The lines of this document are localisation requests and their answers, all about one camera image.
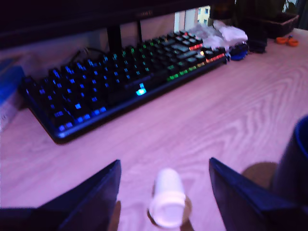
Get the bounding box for orange scissors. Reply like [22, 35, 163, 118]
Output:
[275, 35, 299, 48]

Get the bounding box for crumpled white tissue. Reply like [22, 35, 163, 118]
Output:
[187, 20, 248, 49]

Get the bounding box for large dark computer monitor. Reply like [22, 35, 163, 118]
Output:
[0, 0, 236, 55]

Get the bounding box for blue and white carton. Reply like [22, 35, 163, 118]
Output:
[0, 55, 27, 132]

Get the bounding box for white coffee capsule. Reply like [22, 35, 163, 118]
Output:
[148, 167, 187, 229]

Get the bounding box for green potted plant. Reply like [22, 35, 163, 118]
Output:
[235, 0, 301, 39]

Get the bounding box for black backlit keyboard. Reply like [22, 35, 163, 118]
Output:
[19, 30, 228, 145]

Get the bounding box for black keyboard cable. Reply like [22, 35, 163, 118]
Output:
[72, 47, 109, 64]

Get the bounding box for dark blue ceramic mug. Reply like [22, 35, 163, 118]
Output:
[273, 115, 308, 205]

